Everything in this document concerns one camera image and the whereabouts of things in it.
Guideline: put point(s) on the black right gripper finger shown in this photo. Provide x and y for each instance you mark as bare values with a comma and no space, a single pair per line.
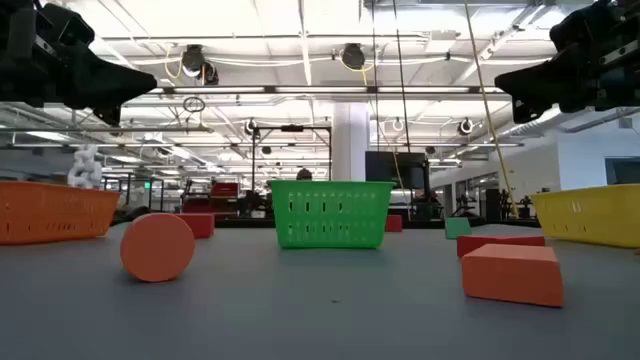
550,85

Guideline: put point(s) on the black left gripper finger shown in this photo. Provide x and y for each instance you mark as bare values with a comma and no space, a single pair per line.
105,85

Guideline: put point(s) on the orange cylinder block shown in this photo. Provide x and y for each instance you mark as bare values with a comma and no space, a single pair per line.
157,247

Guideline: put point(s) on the red rectangular block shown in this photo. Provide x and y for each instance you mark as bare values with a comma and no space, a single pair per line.
204,226

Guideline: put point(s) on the orange rectangular block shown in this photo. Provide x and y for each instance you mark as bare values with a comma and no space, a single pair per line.
510,275

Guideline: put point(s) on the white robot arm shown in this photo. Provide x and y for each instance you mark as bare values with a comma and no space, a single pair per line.
85,170

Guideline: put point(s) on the orange plastic basket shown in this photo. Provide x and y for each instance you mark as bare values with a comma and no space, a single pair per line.
50,212

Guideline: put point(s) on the yellow plastic basket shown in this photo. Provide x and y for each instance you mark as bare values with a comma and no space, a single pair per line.
595,225

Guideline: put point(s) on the red cart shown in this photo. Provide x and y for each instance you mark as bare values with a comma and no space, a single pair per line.
225,190

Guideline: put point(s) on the long red block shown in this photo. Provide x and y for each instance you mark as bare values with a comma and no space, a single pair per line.
490,243

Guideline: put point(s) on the small green block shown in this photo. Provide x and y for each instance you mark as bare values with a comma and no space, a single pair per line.
457,228

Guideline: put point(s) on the black screen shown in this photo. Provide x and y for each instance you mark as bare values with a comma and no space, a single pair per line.
395,170

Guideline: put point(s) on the white building pillar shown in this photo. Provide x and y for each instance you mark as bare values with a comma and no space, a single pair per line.
350,140

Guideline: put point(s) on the small red block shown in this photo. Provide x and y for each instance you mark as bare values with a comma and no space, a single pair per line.
393,223

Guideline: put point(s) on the person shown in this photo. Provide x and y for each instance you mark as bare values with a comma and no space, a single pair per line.
304,175

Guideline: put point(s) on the green plastic basket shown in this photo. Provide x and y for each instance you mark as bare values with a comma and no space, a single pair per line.
330,237

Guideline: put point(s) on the black gantry frame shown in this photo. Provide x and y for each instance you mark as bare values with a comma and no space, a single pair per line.
254,165

